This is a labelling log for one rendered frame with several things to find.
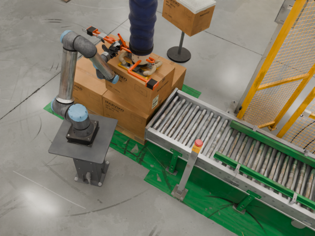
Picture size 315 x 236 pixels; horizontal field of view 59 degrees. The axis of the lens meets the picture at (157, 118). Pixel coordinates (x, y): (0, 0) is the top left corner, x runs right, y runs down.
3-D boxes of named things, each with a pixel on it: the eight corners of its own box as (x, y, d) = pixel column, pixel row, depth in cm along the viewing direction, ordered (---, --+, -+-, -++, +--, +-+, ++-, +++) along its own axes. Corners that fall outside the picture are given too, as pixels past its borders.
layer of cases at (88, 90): (181, 89, 387) (186, 68, 356) (144, 139, 331) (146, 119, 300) (111, 55, 416) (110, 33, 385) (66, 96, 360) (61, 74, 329)
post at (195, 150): (183, 191, 311) (203, 143, 232) (180, 195, 307) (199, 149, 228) (178, 188, 312) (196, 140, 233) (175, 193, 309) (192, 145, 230)
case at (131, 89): (170, 94, 307) (175, 67, 276) (148, 115, 286) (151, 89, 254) (129, 69, 326) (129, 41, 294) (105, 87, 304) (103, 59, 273)
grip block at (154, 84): (158, 85, 243) (159, 81, 240) (153, 91, 239) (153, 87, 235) (150, 81, 246) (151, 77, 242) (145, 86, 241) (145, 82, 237)
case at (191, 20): (209, 27, 402) (216, 2, 371) (190, 37, 384) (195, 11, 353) (181, 8, 427) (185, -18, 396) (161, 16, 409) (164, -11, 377)
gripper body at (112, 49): (119, 54, 267) (111, 60, 260) (111, 50, 269) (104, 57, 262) (118, 47, 261) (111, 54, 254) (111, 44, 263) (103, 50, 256)
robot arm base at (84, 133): (92, 138, 242) (90, 132, 234) (70, 136, 242) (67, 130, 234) (95, 121, 254) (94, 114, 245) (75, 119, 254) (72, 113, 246)
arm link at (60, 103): (63, 122, 234) (73, 36, 196) (48, 113, 239) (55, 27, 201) (76, 116, 246) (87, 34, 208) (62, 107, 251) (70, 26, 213)
